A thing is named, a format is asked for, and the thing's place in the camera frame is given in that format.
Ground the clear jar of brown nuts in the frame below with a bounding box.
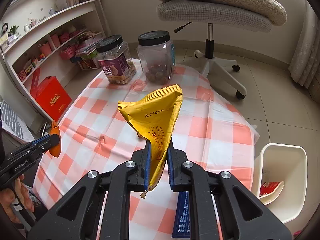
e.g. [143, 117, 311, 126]
[137, 31, 176, 83]

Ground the person's left hand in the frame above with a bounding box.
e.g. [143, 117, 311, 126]
[0, 174, 34, 224]

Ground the orange peel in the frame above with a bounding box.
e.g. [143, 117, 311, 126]
[49, 120, 61, 158]

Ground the pile of papers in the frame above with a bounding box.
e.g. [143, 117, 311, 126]
[75, 30, 105, 55]

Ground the red gift box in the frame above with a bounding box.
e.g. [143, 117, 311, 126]
[30, 69, 72, 122]

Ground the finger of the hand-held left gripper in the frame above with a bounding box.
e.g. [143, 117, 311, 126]
[10, 135, 54, 156]
[15, 134, 61, 159]

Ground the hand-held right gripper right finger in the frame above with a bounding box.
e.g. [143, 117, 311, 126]
[167, 144, 293, 240]

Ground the blue printed packet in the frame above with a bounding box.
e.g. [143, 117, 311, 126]
[172, 191, 193, 238]

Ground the crushed red noodle cup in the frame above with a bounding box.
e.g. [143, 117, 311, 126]
[259, 181, 285, 197]

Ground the white bookshelf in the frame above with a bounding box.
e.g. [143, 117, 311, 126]
[0, 0, 108, 120]

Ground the white trash bin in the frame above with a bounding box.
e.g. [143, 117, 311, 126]
[251, 143, 308, 223]

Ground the yellow snack wrapper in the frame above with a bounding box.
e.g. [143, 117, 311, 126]
[118, 84, 184, 199]

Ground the grey striped bedding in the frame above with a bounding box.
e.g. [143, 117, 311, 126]
[0, 100, 35, 145]

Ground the pink checkered tablecloth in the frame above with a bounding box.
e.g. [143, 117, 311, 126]
[35, 59, 260, 240]

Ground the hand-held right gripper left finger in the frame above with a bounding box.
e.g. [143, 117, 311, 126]
[27, 140, 152, 240]

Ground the nut jar with purple label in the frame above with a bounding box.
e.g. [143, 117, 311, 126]
[96, 35, 137, 85]

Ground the pink plastic basket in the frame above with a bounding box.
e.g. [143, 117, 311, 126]
[60, 45, 77, 60]

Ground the beige curtain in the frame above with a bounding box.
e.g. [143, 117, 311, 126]
[289, 2, 320, 90]

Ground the white swivel office chair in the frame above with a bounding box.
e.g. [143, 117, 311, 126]
[157, 0, 273, 99]

